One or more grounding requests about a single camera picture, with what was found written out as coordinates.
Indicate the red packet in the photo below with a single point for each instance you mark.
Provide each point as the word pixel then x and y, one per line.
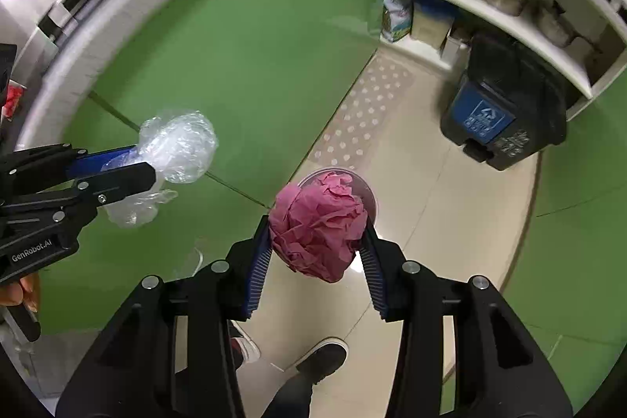
pixel 13 102

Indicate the small steel pot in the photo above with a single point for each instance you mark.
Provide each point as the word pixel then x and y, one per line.
pixel 556 26

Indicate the white and blue bag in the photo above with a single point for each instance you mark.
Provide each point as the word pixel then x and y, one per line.
pixel 397 14

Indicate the dotted floor mat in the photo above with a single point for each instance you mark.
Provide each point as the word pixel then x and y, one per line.
pixel 367 104

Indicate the black shoe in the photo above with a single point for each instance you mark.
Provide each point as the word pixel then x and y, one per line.
pixel 326 359

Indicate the white shelf unit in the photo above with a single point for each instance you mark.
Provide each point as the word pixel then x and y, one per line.
pixel 563 75

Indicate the clear plastic wrap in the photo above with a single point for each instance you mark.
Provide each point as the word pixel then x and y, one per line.
pixel 183 144

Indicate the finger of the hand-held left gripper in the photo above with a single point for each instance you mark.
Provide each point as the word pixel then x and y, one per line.
pixel 127 180
pixel 98 158

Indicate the person's left hand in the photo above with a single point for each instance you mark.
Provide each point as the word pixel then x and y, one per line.
pixel 19 293

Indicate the beige box with blue lid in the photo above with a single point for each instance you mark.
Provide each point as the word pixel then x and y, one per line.
pixel 431 24

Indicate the small white box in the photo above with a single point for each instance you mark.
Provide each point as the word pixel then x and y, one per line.
pixel 453 48

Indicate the black bin with blue label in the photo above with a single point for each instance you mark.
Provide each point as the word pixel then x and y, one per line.
pixel 509 104

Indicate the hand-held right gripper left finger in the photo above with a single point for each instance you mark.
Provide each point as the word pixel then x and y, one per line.
pixel 257 273

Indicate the pink paper ball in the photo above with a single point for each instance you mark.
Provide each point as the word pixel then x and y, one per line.
pixel 318 227

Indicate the person's leg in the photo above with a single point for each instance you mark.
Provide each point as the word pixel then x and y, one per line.
pixel 289 398

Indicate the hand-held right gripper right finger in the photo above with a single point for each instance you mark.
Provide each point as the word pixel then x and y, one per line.
pixel 373 273

